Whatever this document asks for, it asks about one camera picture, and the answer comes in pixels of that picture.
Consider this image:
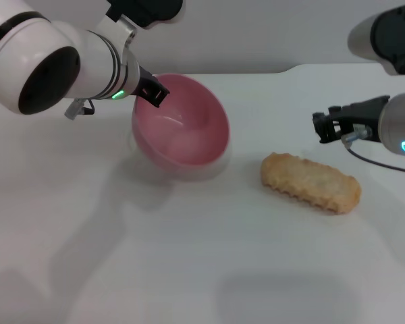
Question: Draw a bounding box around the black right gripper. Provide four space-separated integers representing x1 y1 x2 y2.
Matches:
312 95 392 144

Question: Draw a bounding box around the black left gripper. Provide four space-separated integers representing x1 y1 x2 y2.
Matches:
136 65 171 109

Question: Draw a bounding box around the pink plastic bowl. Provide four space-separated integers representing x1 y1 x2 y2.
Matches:
131 73 232 184

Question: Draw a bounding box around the orange striped bread roll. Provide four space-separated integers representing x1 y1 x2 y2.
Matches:
260 152 362 216

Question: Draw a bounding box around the right arm cable with plug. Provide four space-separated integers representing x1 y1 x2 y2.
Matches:
340 126 405 179

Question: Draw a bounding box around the arm cable with plug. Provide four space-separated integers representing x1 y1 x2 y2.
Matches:
64 97 96 120
340 126 405 179

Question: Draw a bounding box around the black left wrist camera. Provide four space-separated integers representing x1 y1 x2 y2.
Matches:
96 0 185 51

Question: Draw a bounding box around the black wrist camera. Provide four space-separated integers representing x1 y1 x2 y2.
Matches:
347 0 405 77
96 0 185 51

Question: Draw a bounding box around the left arm cable with plug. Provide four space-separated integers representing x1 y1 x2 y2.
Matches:
64 97 96 120

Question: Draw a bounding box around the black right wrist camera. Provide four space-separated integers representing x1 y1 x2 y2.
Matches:
347 0 405 77

